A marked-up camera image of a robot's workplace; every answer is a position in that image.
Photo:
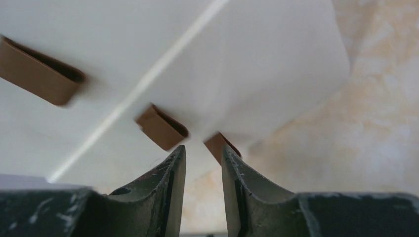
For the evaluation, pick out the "white bottom drawer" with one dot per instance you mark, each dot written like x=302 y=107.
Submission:
x=204 y=155

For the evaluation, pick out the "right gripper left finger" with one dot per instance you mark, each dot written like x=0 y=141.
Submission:
x=149 y=206

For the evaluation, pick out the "white drawer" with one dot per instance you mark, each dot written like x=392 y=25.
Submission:
x=254 y=67
x=204 y=155
x=113 y=41

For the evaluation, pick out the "white drawer organizer cabinet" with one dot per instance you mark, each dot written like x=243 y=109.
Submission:
x=94 y=144

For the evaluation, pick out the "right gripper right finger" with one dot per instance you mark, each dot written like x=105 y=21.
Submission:
x=257 y=207

